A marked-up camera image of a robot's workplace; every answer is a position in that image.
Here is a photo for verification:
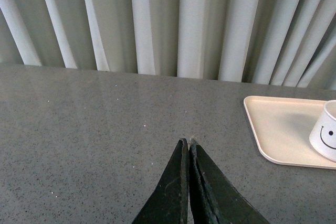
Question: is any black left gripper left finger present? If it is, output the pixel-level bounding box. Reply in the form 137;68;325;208
133;138;190;223

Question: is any white pleated curtain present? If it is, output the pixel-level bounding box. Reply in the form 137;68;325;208
1;0;335;90

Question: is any white smiley mug black handle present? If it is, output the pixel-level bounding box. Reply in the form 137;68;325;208
309;100;336;162

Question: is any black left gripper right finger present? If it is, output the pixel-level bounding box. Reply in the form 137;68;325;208
189;139;269;223

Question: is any beige rectangular plastic tray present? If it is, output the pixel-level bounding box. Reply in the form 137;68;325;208
244;95;335;169

